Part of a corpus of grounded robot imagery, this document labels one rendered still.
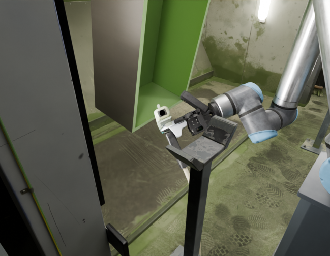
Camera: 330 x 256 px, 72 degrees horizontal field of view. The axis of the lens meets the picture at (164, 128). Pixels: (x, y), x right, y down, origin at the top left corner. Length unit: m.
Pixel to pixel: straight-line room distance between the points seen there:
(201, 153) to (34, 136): 0.39
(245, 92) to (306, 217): 0.49
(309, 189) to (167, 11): 1.37
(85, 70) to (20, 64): 1.88
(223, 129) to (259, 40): 2.96
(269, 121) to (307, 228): 0.41
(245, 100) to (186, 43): 0.94
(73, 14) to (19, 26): 2.10
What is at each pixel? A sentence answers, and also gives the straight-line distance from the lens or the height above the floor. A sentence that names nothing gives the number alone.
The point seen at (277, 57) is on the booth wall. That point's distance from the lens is 3.13.
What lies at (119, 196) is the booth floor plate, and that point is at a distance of 1.61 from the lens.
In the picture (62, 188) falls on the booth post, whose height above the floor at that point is 0.81.
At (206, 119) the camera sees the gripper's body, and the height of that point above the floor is 0.82.
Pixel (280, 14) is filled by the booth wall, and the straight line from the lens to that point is 3.08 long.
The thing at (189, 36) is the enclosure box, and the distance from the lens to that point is 1.68.
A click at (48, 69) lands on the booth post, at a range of 0.51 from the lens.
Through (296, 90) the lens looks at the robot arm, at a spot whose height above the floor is 0.93.
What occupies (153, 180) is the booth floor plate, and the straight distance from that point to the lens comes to 1.69.
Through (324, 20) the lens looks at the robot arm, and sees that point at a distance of 0.69.
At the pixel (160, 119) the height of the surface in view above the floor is 0.88.
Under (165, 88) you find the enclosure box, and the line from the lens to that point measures 1.92.
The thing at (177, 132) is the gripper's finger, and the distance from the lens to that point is 0.80.
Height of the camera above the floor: 1.23
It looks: 32 degrees down
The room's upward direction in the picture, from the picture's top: straight up
